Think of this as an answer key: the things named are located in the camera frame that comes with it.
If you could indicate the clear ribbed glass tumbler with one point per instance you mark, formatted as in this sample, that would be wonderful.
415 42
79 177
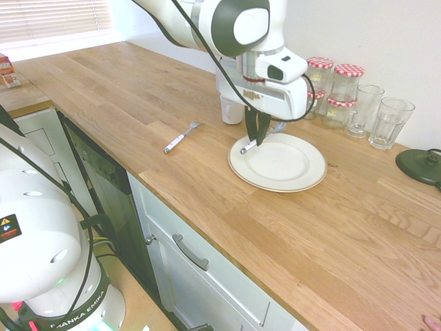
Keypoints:
391 124

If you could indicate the white ceramic mug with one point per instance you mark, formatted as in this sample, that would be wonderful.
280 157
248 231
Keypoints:
231 112

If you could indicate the orange printed carton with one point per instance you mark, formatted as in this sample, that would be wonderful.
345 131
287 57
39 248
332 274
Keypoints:
8 70

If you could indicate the white window blinds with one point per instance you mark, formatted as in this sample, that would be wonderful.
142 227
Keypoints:
51 19

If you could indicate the white kitchen cabinet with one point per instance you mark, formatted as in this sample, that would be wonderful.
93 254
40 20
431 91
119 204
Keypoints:
206 282

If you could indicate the dark green round base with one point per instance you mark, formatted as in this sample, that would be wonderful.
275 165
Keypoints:
418 167

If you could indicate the cream plate with gold rim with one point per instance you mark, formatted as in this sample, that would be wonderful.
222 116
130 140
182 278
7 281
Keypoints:
286 165

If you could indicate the silver cabinet knob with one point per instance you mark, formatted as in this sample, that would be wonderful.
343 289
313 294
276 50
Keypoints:
150 239

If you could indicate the person's hand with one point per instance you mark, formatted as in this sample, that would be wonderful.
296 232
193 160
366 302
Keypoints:
433 323

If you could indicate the black dishwasher front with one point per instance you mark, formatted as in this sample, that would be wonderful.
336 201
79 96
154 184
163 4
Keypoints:
113 210

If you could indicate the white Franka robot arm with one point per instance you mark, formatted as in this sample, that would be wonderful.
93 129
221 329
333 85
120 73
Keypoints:
41 241

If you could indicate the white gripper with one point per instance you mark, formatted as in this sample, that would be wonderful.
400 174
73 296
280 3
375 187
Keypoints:
275 100

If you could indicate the tall jar red checked lid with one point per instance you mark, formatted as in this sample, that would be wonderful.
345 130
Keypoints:
348 77
319 69

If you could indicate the small jar red checked lid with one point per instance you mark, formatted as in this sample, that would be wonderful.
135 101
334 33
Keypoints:
318 103
339 112

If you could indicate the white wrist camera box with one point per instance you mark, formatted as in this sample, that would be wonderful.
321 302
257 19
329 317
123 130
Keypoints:
289 67

